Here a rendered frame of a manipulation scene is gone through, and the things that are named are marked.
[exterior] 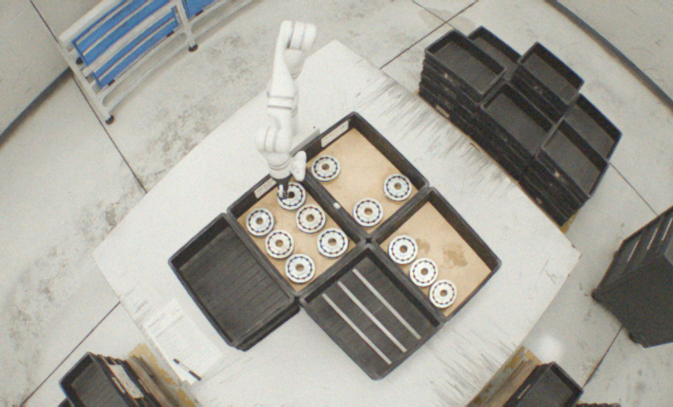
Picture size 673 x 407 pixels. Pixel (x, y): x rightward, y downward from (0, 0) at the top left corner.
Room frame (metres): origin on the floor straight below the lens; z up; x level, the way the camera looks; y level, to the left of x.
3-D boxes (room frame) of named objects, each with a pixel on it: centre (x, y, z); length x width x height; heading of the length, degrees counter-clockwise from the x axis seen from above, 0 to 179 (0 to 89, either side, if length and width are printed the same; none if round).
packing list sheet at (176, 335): (0.17, 0.65, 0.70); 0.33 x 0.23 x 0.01; 42
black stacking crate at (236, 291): (0.39, 0.38, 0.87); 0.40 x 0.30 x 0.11; 38
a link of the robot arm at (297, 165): (0.67, 0.14, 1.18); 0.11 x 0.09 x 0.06; 85
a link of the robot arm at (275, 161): (0.68, 0.17, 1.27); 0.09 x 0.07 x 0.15; 76
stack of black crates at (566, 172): (0.98, -1.28, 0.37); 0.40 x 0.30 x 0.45; 42
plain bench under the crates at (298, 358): (0.48, 0.03, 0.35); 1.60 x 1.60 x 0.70; 42
